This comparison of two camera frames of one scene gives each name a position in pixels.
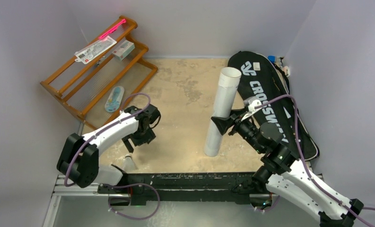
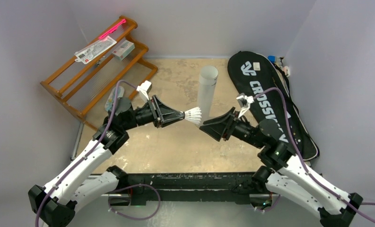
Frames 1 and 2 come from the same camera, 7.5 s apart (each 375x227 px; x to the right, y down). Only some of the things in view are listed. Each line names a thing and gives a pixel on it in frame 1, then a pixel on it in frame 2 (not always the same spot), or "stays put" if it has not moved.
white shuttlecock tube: [225, 99] → [208, 78]
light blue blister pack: [113, 101] stays put
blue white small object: [272, 58] stays put
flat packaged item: [101, 45] stays put
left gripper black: [147, 136] → [166, 115]
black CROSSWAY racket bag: [265, 82] stays put
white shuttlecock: [129, 164] → [194, 115]
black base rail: [145, 187] stays put
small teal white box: [124, 50] stays put
